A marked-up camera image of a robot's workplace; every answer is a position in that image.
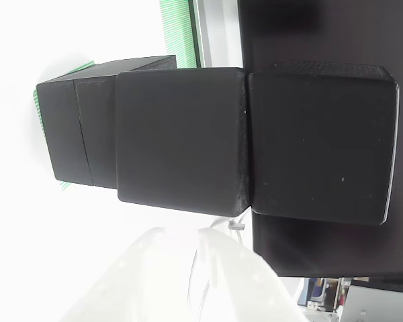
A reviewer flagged black cube with dusty scuffs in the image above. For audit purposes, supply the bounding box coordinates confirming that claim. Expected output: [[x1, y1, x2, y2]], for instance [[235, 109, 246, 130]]
[[115, 66, 252, 217]]

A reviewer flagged large black monitor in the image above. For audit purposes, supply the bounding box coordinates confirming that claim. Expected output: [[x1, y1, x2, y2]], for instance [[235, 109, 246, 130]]
[[237, 0, 403, 278]]

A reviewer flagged plain black cube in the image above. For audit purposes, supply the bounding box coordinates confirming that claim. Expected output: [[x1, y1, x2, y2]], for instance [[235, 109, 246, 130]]
[[247, 60, 401, 226]]

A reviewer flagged black cube with seam line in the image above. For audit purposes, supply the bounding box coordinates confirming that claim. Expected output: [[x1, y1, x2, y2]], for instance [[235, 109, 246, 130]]
[[36, 55, 176, 191]]

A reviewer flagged green striped paper strip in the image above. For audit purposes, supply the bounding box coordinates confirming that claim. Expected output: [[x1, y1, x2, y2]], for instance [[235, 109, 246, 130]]
[[159, 0, 202, 70]]

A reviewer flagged green striped square marker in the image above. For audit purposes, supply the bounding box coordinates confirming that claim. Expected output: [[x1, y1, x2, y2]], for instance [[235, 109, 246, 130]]
[[32, 60, 95, 192]]

